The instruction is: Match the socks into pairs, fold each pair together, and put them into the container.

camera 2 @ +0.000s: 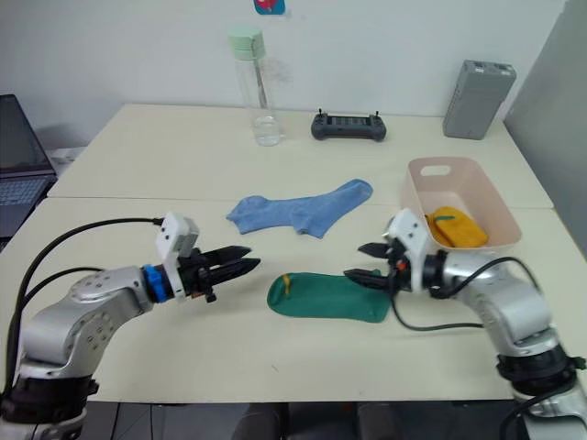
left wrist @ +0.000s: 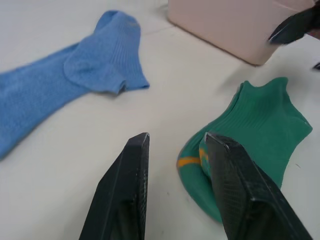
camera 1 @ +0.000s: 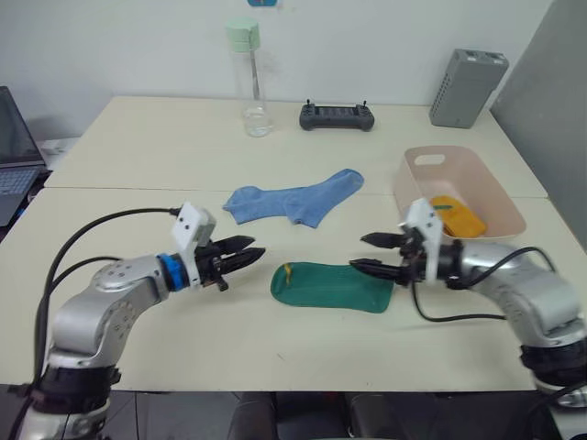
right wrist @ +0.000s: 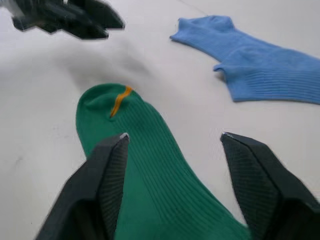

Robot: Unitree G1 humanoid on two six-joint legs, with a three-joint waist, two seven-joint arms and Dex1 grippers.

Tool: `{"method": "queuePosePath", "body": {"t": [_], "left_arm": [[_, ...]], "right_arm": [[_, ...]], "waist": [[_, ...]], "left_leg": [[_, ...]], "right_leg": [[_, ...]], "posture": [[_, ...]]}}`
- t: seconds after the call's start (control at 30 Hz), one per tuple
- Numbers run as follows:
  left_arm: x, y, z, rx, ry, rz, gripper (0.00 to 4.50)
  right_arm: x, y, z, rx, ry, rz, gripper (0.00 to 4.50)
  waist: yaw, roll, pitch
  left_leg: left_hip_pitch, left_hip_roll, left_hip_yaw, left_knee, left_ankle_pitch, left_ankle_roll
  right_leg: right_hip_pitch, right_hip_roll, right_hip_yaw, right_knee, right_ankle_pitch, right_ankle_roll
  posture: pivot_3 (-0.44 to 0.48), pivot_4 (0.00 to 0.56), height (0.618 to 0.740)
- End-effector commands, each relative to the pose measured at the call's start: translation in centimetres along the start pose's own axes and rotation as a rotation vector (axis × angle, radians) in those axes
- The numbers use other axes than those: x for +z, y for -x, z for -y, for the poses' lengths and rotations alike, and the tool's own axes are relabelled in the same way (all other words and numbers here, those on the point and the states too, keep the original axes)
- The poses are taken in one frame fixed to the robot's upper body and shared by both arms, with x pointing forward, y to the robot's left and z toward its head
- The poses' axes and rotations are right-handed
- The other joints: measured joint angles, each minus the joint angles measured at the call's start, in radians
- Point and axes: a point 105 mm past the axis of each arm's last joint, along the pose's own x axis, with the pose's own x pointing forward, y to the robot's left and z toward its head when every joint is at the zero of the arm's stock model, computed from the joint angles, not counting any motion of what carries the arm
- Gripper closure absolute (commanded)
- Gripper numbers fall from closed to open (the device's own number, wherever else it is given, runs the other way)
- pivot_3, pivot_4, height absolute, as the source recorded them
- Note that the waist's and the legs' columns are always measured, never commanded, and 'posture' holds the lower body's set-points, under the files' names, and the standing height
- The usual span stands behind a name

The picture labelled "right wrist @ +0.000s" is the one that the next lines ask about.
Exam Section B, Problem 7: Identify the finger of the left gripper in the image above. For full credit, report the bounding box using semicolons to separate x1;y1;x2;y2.
49;14;110;40
83;0;126;29

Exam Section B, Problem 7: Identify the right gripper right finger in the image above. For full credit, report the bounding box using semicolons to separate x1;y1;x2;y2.
220;132;320;240

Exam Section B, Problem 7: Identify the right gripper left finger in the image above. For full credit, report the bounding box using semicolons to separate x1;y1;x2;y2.
34;132;130;240

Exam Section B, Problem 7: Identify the green sock with orange stripe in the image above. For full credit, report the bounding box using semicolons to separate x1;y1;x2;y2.
76;83;253;240

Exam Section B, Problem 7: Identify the light blue sock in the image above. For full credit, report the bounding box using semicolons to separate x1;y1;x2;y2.
213;47;320;105
169;14;320;76

